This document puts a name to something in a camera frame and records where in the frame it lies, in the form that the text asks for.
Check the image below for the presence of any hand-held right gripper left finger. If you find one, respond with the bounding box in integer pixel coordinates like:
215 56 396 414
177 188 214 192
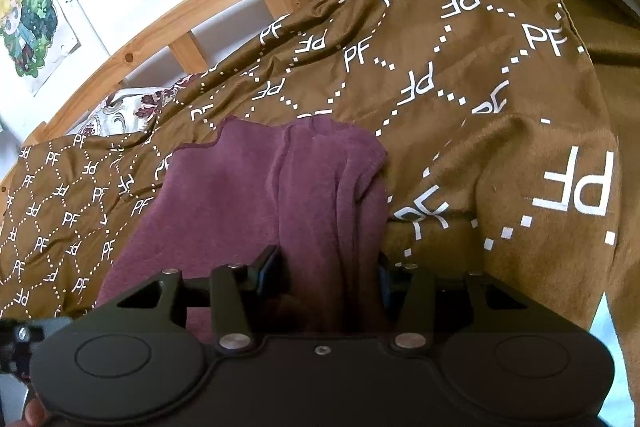
95 244 281 354

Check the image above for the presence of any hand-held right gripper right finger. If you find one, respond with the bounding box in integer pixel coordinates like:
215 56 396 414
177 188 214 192
375 252 532 351

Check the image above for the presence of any maroon knit garment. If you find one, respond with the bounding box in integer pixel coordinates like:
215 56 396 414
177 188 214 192
94 115 391 344

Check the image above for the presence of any person's left hand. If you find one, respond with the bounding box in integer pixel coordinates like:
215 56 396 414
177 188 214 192
24 398 50 427

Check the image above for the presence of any brown printed blanket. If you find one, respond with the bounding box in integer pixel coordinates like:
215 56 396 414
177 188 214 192
0 0 640 335

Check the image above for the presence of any floral white pillow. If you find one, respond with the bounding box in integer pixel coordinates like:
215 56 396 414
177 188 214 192
80 74 203 138

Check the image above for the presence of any light blue cloth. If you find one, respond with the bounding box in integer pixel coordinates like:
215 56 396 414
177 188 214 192
597 294 633 427

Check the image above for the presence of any wooden bed frame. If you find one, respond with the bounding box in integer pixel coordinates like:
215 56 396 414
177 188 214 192
0 0 436 190

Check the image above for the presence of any green cartoon wall poster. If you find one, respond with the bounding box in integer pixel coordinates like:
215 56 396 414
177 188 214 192
0 0 82 96

